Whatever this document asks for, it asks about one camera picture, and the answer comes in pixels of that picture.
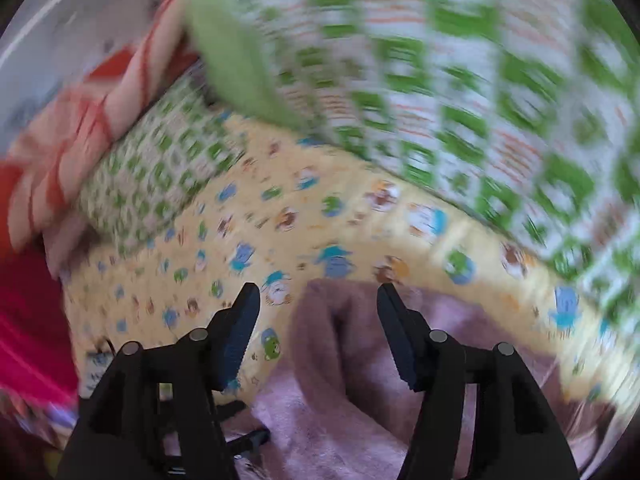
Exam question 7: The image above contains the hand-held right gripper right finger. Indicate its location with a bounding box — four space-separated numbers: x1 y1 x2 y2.
377 282 581 480

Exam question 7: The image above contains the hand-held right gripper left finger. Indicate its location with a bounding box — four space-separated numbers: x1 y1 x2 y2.
55 282 273 480

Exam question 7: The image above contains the purple knit sweater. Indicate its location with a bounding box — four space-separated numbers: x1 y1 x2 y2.
250 280 621 480

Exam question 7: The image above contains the yellow bear print bedsheet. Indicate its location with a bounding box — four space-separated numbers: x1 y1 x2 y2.
60 110 636 461

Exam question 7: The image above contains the small green checked pillow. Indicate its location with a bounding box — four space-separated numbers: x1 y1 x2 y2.
77 77 251 256

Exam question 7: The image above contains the magenta fleece blanket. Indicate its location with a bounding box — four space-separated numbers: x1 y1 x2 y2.
0 245 81 411

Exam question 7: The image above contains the pink red floral blanket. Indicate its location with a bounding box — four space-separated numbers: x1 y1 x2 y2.
0 0 201 281

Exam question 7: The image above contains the large green checked pillow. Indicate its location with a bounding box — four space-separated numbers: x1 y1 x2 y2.
182 0 640 321

